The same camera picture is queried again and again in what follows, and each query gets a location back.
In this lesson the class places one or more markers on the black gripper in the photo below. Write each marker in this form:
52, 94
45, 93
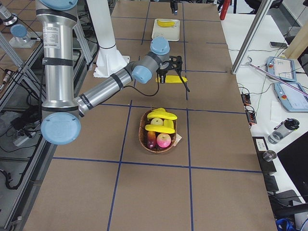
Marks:
174, 6
163, 71

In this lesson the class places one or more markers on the yellow banana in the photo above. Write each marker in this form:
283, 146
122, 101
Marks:
162, 115
162, 23
174, 79

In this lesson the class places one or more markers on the woven wicker basket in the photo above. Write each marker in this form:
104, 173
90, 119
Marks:
143, 135

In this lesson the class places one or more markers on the paper tag on basket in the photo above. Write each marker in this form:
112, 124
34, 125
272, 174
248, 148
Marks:
177, 139

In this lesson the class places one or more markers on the white bear tray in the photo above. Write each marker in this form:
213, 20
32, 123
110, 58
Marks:
169, 33

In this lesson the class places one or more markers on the green red apple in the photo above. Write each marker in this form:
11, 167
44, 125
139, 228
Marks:
157, 121

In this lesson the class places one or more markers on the yellow pear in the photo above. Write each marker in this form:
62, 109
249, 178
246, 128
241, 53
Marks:
168, 123

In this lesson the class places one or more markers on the red fire extinguisher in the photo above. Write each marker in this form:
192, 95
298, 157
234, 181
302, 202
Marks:
225, 6

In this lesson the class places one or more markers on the purple red mango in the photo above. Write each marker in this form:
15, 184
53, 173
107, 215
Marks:
151, 139

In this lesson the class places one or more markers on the pink red apple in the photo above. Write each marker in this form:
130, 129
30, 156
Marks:
163, 140

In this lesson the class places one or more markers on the pink reacher stick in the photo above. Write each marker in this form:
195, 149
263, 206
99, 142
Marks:
249, 63

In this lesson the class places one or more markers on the teach pendant far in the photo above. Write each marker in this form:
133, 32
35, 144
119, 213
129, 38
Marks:
281, 67

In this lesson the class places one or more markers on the teach pendant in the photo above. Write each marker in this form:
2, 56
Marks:
292, 100
281, 67

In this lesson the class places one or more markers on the small metal cup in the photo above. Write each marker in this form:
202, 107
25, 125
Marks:
269, 155

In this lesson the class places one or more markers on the clear water bottle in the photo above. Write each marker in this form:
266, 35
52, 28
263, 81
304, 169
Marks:
282, 130

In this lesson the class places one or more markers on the teach pendant near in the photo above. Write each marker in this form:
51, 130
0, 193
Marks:
292, 100

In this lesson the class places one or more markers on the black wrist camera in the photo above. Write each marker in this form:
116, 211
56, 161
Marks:
175, 63

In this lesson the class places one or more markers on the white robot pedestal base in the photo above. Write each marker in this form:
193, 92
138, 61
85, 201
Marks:
109, 59

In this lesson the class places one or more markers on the aluminium frame post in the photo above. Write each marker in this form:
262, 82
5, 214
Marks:
256, 23

